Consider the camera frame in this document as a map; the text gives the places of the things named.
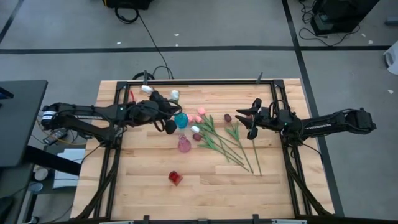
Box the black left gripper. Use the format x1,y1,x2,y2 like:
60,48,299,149
127,91,183,135

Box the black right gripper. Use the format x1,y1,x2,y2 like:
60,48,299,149
235,98,299,140

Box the pink glass bottle vase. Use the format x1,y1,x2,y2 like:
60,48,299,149
177,134,192,154

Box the blue glass vase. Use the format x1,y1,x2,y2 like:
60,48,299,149
174,112,189,130

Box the red ribbed glass vase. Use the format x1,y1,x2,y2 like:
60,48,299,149
168,170,183,187

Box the white box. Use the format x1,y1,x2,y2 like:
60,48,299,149
52,147,87,190

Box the black floor box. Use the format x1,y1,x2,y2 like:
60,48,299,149
102,0,154,10

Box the black power adapter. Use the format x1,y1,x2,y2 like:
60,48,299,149
42,128,68,146

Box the black equipment case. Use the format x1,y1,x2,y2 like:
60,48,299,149
310,0,381,35

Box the white round cup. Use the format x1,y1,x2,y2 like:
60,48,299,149
34,167,49,182

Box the white plastic object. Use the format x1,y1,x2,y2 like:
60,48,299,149
383,40,398,76

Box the black desk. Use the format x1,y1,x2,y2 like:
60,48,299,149
0,80,49,169

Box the grey round disc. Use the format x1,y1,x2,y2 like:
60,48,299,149
29,182,44,194

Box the black aluminium table frame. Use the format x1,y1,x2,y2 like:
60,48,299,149
70,70,336,224

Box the long black floor cable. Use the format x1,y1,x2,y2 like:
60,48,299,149
136,14,174,80

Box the coiled black floor cable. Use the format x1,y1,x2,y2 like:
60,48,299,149
114,6,140,25

